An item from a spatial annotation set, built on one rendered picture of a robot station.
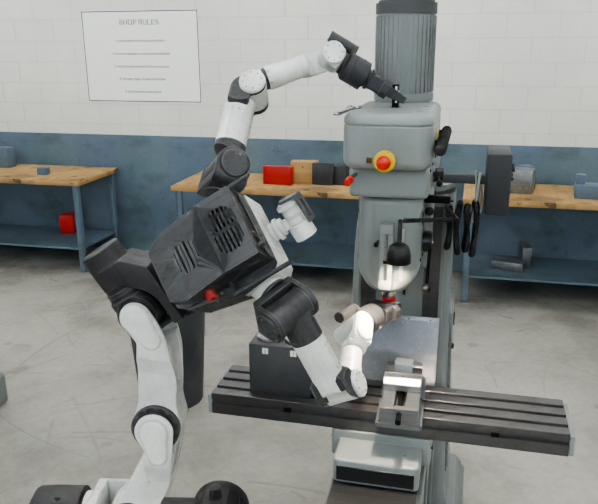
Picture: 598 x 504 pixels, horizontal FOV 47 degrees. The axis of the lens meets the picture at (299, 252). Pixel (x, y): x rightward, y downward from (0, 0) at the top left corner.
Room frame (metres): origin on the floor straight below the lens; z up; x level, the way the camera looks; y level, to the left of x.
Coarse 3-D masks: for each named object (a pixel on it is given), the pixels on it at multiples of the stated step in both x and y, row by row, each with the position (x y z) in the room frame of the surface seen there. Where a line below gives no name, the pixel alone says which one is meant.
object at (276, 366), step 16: (256, 336) 2.26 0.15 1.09; (256, 352) 2.20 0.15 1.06; (272, 352) 2.18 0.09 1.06; (288, 352) 2.17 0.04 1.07; (256, 368) 2.20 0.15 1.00; (272, 368) 2.18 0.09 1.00; (288, 368) 2.17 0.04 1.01; (304, 368) 2.15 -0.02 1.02; (256, 384) 2.20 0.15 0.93; (272, 384) 2.18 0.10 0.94; (288, 384) 2.17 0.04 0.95; (304, 384) 2.15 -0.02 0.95
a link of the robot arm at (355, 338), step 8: (360, 312) 1.96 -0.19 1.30; (360, 320) 1.93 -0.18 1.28; (368, 320) 1.95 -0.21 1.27; (352, 328) 1.91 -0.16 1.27; (360, 328) 1.90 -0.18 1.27; (368, 328) 1.93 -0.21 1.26; (352, 336) 1.88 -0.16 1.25; (360, 336) 1.88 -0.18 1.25; (368, 336) 1.90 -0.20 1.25; (344, 344) 1.88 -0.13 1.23; (352, 344) 1.87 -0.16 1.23; (360, 344) 1.88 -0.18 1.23; (368, 344) 1.89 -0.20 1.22
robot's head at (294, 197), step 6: (294, 192) 1.84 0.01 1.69; (288, 198) 1.82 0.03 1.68; (294, 198) 1.81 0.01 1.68; (300, 198) 1.84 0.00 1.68; (282, 204) 1.83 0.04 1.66; (288, 204) 1.81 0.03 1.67; (300, 204) 1.81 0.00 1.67; (306, 204) 1.84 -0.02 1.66; (306, 216) 1.81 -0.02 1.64; (312, 216) 1.83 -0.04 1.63
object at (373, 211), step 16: (368, 208) 2.10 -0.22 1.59; (384, 208) 2.08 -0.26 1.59; (400, 208) 2.07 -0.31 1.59; (416, 208) 2.08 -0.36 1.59; (368, 224) 2.10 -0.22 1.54; (416, 224) 2.08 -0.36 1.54; (368, 240) 2.10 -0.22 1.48; (416, 240) 2.08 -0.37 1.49; (368, 256) 2.10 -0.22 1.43; (416, 256) 2.08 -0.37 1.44; (368, 272) 2.10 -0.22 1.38; (400, 272) 2.07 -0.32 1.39; (416, 272) 2.09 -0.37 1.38; (400, 288) 2.08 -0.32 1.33
